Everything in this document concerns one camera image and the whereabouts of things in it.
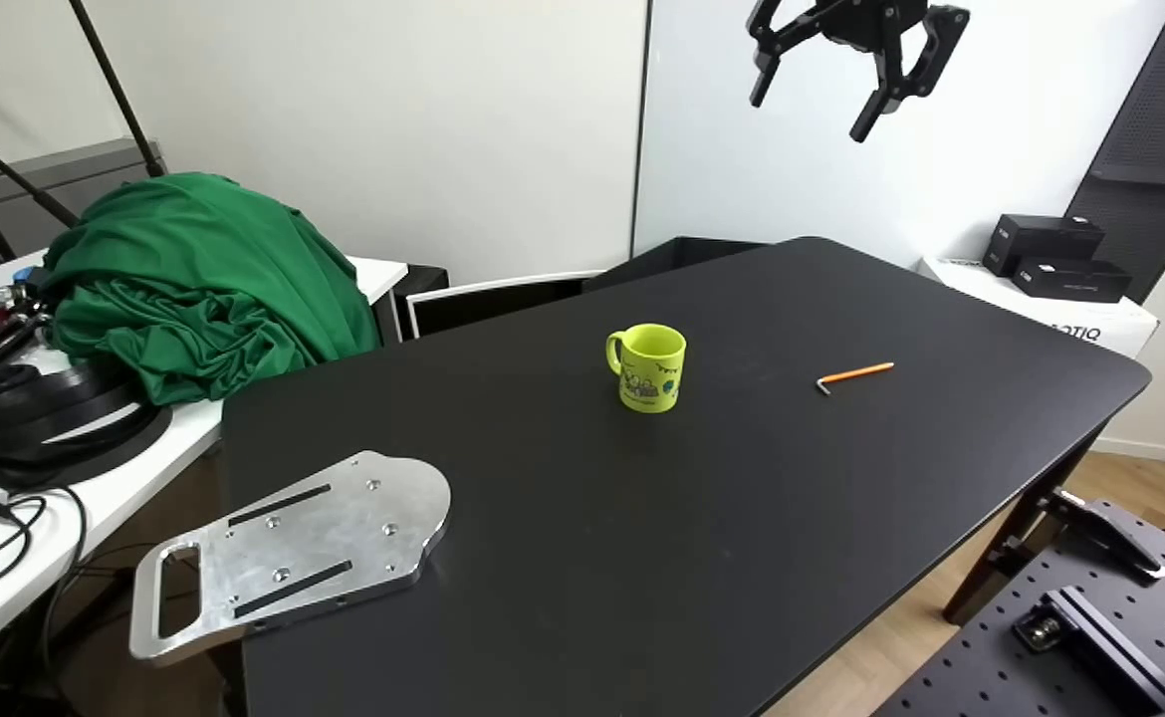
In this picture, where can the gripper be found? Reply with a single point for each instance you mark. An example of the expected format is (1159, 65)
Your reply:
(871, 22)

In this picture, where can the orange wrench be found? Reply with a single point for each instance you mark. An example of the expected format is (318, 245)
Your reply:
(856, 373)

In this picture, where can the yellow mug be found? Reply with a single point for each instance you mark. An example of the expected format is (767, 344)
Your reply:
(654, 368)

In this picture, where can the black box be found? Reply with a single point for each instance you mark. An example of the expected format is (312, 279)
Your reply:
(1041, 237)
(1070, 281)

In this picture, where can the white cardboard box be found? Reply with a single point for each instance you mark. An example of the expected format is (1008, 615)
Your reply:
(1090, 321)

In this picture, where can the white framed black panel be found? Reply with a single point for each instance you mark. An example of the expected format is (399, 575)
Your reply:
(488, 304)

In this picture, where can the black clamp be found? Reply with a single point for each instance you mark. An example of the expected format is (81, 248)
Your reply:
(1105, 533)

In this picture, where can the black perforated board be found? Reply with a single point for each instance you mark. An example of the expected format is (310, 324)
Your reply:
(991, 677)

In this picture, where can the green cloth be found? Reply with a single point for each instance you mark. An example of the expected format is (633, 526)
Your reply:
(204, 279)

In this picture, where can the stand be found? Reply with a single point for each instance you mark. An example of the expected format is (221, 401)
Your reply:
(115, 90)

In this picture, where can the grey cabinet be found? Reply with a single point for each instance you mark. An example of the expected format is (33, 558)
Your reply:
(65, 189)

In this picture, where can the white table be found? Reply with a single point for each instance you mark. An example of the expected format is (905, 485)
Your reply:
(115, 503)

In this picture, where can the stack of black hoops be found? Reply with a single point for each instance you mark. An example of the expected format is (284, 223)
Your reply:
(45, 410)

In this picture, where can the black perforated wall panel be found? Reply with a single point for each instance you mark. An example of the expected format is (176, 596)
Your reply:
(1160, 119)

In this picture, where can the black rail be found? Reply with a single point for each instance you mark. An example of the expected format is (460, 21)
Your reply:
(1110, 647)

